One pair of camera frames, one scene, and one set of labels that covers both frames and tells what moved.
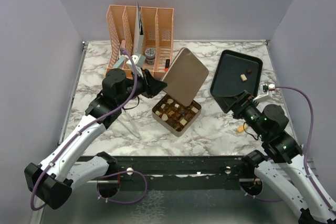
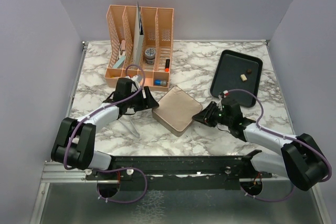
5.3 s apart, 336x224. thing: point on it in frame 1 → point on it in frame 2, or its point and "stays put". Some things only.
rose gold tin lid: x=184 y=77 → x=177 y=108
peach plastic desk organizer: x=158 y=27 stays put
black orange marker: x=167 y=65 stays put
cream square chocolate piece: x=243 y=77 stays put
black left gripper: x=151 y=85 → x=147 y=103
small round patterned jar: x=150 y=55 stays put
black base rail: x=179 y=173 stays put
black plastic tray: x=237 y=72 stays put
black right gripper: x=243 y=100 → x=205 y=116
